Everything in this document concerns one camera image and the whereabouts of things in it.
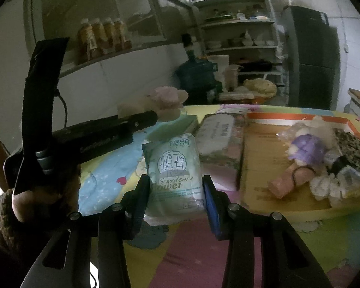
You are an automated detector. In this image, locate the large floral tissue pack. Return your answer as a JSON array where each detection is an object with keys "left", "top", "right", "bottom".
[{"left": 195, "top": 112, "right": 248, "bottom": 191}]

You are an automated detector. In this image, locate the black cable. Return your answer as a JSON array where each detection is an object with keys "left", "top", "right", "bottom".
[{"left": 55, "top": 88, "right": 69, "bottom": 130}]

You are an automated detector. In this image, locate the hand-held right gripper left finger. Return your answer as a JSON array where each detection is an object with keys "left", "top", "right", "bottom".
[{"left": 21, "top": 174, "right": 151, "bottom": 288}]

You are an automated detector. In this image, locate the blue water jug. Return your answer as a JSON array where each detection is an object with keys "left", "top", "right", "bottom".
[{"left": 175, "top": 33, "right": 223, "bottom": 105}]

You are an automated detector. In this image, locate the person's left hand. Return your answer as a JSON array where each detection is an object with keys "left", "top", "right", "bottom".
[{"left": 12, "top": 164, "right": 81, "bottom": 223}]

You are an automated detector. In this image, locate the colourful printed play mat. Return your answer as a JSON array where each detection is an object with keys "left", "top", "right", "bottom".
[{"left": 75, "top": 103, "right": 360, "bottom": 288}]

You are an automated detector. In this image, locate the white shelf rack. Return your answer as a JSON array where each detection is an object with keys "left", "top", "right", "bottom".
[{"left": 192, "top": 0, "right": 288, "bottom": 96}]

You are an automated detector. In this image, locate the person's left forearm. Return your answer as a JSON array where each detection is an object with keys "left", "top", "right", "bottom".
[{"left": 0, "top": 183, "right": 39, "bottom": 276}]

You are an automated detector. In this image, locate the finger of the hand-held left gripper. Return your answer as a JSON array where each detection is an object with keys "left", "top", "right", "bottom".
[{"left": 55, "top": 110, "right": 158, "bottom": 144}]

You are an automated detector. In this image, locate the white sack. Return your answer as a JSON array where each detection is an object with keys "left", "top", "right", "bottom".
[{"left": 206, "top": 54, "right": 230, "bottom": 80}]

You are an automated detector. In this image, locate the mint green carton box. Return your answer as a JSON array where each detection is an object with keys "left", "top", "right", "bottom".
[{"left": 151, "top": 114, "right": 198, "bottom": 144}]

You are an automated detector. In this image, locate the dark refrigerator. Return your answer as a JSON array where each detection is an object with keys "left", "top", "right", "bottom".
[{"left": 283, "top": 4, "right": 341, "bottom": 110}]

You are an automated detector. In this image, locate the thin black hair tie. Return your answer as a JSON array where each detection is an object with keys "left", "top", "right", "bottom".
[{"left": 290, "top": 167, "right": 317, "bottom": 185}]

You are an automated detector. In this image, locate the black pan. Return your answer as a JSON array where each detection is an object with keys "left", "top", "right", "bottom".
[{"left": 238, "top": 59, "right": 281, "bottom": 73}]

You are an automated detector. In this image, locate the leopard print scrunchie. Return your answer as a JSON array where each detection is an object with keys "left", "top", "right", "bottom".
[{"left": 330, "top": 127, "right": 360, "bottom": 174}]

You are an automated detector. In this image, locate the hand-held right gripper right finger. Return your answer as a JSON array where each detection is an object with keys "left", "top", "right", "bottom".
[{"left": 202, "top": 174, "right": 333, "bottom": 288}]

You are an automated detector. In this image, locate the small green white tissue pack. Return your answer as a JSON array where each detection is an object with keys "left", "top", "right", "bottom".
[{"left": 142, "top": 133, "right": 206, "bottom": 225}]

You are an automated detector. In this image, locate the white floral scrunchie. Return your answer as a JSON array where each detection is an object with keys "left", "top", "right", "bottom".
[{"left": 310, "top": 172, "right": 344, "bottom": 201}]

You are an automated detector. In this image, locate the sliding glass window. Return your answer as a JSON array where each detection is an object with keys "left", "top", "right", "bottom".
[{"left": 24, "top": 0, "right": 195, "bottom": 75}]

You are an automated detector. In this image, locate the beige plush doll pink dress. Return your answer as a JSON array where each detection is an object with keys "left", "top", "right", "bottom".
[{"left": 117, "top": 86, "right": 189, "bottom": 123}]

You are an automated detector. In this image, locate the cardboard box orange rim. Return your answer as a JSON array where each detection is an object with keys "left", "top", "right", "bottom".
[{"left": 238, "top": 112, "right": 360, "bottom": 222}]

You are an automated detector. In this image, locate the yellow lumpy pile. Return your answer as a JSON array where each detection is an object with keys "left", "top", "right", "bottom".
[{"left": 243, "top": 77, "right": 278, "bottom": 97}]

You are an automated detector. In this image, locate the plush doll purple dress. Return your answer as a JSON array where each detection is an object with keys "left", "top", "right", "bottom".
[{"left": 277, "top": 115, "right": 336, "bottom": 168}]

